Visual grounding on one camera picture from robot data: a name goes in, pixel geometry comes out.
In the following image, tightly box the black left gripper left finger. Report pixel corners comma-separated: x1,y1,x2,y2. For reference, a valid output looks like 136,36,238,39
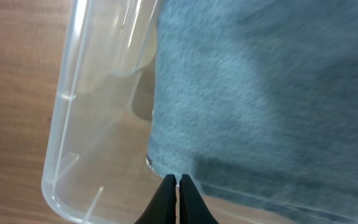
135,174,177,224

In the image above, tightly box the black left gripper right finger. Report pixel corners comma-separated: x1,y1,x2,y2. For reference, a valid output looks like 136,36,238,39
179,174,218,224

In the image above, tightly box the blue garment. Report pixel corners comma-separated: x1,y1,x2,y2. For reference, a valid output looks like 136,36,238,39
147,0,358,223

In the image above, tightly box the clear plastic storage container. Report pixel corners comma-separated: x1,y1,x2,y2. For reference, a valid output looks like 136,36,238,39
40,0,358,224

